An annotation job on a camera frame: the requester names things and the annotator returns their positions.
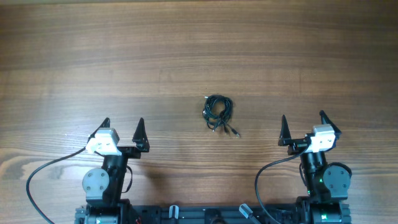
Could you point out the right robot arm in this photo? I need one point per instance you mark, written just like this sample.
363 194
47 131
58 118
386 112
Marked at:
327 183

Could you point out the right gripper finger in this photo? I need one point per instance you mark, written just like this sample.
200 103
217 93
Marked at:
284 137
325 120

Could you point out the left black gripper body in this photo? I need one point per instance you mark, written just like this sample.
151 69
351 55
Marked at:
126 150

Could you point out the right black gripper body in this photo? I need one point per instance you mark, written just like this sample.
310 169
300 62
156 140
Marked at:
300 144

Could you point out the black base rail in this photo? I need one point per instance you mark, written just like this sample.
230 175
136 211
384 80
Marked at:
282 213

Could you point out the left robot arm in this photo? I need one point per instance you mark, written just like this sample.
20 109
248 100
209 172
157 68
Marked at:
103 186

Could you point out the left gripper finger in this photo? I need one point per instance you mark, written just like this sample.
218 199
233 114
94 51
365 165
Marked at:
140 137
104 124

